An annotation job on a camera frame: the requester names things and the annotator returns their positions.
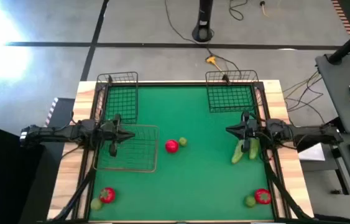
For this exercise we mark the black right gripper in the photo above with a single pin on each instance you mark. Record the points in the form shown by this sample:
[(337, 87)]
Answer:
[(252, 129)]

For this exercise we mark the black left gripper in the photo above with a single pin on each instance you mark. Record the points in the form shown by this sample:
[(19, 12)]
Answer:
[(110, 132)]

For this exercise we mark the green cucumber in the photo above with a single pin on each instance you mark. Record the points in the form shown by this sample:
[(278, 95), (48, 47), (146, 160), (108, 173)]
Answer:
[(237, 153), (254, 149)]

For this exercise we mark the green lime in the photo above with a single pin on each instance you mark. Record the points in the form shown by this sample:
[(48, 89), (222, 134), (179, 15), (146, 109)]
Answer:
[(96, 204), (250, 201), (183, 141)]

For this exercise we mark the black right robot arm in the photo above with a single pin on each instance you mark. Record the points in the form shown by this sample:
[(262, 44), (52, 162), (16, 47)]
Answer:
[(311, 133)]

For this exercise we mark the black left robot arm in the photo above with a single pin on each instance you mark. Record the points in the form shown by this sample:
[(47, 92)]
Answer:
[(53, 133)]

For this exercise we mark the red tomato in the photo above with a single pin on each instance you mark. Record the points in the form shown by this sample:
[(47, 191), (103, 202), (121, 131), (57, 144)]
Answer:
[(262, 196), (107, 195), (172, 146)]

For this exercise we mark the black basket clip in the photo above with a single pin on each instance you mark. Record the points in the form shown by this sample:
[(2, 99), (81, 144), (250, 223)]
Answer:
[(225, 78)]

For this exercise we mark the dark box with striped edge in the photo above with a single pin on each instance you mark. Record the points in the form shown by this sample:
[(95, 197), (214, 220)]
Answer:
[(64, 110)]

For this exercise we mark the green felt mat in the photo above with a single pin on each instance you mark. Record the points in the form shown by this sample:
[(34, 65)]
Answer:
[(193, 180)]

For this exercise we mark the white paper sheet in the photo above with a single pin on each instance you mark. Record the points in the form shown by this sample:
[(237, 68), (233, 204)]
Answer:
[(313, 153)]

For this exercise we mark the black floor stand pole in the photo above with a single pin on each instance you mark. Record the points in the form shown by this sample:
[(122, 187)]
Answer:
[(203, 28)]

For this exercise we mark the dark grey desk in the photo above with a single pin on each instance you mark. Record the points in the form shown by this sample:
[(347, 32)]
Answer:
[(339, 93)]

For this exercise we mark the large black cabinet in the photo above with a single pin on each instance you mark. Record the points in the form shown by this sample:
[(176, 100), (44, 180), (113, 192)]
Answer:
[(0, 174)]

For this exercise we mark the black table frame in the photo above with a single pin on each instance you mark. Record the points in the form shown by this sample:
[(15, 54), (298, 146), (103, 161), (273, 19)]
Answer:
[(177, 83)]

